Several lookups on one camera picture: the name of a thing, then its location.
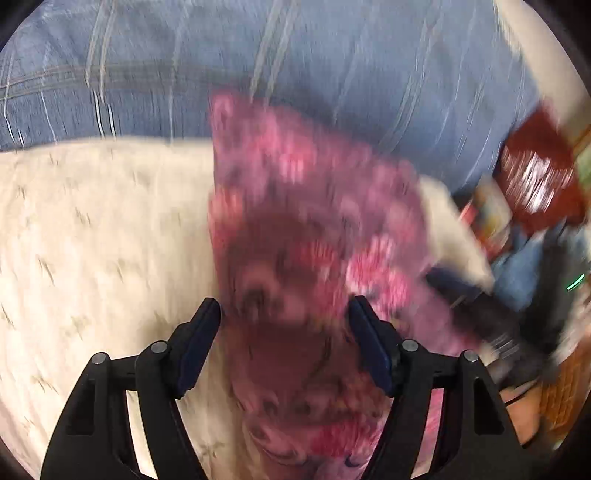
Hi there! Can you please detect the blue denim garment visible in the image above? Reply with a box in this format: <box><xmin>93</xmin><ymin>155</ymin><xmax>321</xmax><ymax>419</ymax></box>
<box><xmin>492</xmin><ymin>226</ymin><xmax>545</xmax><ymax>312</ymax></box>

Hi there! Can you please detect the cream leaf-print blanket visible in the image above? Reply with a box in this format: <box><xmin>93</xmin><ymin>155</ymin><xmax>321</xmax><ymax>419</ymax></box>
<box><xmin>1</xmin><ymin>139</ymin><xmax>493</xmax><ymax>479</ymax></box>

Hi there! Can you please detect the dark red plastic bag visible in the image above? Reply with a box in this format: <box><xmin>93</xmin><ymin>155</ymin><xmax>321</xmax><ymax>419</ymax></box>
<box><xmin>494</xmin><ymin>104</ymin><xmax>587</xmax><ymax>236</ymax></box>

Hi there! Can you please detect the purple floral shirt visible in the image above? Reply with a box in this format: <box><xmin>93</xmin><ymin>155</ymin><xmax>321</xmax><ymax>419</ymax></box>
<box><xmin>208</xmin><ymin>91</ymin><xmax>476</xmax><ymax>479</ymax></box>

